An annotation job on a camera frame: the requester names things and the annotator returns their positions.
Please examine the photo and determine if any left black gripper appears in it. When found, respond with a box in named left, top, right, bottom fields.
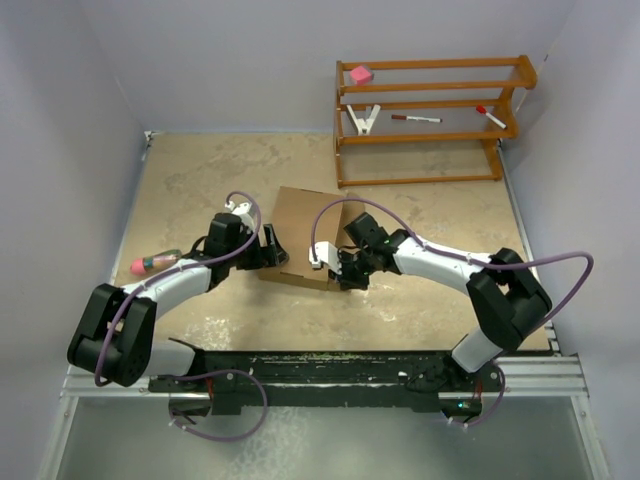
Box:
left=226, top=224, right=288, bottom=271

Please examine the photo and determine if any brown cardboard box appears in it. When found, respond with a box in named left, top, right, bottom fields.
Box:
left=258, top=186, right=365, bottom=292

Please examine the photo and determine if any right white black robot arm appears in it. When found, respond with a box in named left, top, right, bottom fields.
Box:
left=309, top=213, right=552, bottom=391

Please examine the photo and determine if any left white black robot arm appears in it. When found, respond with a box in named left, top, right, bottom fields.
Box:
left=67, top=213, right=289, bottom=392

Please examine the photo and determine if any small pink green object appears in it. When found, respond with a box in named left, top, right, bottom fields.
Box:
left=130, top=249, right=182, bottom=277

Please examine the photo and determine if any white clamp tool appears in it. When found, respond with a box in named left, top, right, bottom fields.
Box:
left=346, top=104, right=381, bottom=136

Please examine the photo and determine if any wooden three-tier rack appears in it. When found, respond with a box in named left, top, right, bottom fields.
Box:
left=333, top=55, right=538, bottom=188

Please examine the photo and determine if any brown-capped white marker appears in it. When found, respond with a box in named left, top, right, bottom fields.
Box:
left=391, top=114, right=443, bottom=124

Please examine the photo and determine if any pink eraser block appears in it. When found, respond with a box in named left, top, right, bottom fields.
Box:
left=349, top=65, right=374, bottom=86

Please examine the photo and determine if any red-capped white marker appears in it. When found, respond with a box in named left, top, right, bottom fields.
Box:
left=475, top=105, right=507, bottom=130

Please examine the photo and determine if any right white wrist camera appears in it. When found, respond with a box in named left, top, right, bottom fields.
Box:
left=309, top=241, right=342, bottom=274

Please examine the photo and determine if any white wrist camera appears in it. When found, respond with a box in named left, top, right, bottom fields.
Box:
left=309, top=241, right=342, bottom=274
left=225, top=200, right=256, bottom=230

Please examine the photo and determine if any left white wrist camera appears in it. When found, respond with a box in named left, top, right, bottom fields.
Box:
left=225, top=200, right=256, bottom=230

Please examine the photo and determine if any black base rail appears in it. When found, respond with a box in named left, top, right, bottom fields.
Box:
left=149, top=350, right=506, bottom=419

